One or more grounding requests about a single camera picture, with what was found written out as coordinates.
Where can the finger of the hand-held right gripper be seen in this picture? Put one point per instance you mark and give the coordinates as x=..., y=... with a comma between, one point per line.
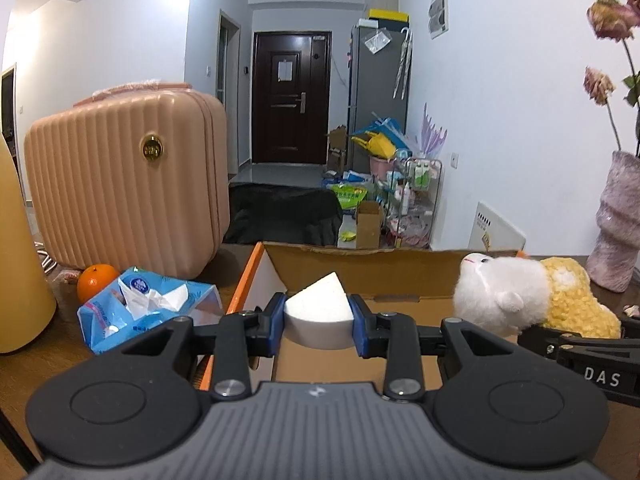
x=540, y=339

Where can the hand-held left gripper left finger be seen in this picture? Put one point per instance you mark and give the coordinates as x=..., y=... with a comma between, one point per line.
x=277, y=317

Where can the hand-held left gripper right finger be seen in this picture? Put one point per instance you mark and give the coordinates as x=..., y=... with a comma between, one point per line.
x=357, y=325

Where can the white foam sponge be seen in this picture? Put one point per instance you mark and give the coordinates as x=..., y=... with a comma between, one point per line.
x=317, y=310

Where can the white and yellow plush toy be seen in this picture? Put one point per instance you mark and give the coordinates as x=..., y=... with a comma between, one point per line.
x=500, y=290

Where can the cardboard box with orange rim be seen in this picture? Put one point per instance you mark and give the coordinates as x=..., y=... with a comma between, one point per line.
x=400, y=270

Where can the small open cardboard box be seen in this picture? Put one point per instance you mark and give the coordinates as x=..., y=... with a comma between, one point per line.
x=369, y=227

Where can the white flat panel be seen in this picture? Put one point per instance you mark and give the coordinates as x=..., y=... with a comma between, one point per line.
x=500, y=232

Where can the green printed bag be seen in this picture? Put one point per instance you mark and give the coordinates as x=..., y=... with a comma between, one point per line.
x=350, y=196

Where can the blue tissue pack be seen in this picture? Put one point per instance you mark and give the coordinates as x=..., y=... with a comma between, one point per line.
x=150, y=300

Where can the pink textured vase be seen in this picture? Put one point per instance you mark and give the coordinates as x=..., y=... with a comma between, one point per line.
x=617, y=220

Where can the pink bucket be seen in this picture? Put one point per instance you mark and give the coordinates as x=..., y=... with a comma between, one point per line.
x=381, y=167

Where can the brown cardboard carton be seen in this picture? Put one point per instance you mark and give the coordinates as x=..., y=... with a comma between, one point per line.
x=337, y=150

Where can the yellow and blue bag pile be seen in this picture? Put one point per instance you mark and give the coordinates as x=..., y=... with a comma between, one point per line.
x=380, y=141

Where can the orange fruit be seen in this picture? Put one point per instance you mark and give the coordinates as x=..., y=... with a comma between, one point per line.
x=95, y=282

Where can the dark brown entrance door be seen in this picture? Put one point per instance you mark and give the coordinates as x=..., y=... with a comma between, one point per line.
x=290, y=125

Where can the pink ribbed suitcase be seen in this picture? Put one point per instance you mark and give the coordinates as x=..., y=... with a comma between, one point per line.
x=125, y=195

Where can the brown packet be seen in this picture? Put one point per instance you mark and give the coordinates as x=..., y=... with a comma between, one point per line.
x=65, y=290

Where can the grey interior door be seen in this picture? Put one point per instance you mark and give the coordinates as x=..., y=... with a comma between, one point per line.
x=228, y=95

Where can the grey refrigerator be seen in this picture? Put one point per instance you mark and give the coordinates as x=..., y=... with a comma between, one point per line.
x=380, y=90

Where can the white paper notice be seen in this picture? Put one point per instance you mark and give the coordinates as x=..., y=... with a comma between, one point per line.
x=284, y=70

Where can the white folded umbrella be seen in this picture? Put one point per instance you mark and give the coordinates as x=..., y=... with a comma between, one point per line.
x=402, y=65

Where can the yellow thermos jug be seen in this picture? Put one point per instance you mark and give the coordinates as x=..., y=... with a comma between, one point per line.
x=20, y=260

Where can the clear plastic bag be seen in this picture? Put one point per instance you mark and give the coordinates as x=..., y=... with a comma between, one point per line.
x=377, y=40

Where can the yellow and black box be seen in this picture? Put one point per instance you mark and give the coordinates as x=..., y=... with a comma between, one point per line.
x=389, y=15

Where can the dried pink rose bouquet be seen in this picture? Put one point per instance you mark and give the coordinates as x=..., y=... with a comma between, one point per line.
x=607, y=20

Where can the white wall socket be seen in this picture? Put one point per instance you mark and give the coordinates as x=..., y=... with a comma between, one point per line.
x=454, y=161

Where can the purple wall decoration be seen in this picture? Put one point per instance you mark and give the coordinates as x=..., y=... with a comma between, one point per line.
x=432, y=135

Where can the white wall electrical panel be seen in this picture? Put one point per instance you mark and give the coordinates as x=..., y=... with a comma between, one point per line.
x=438, y=12

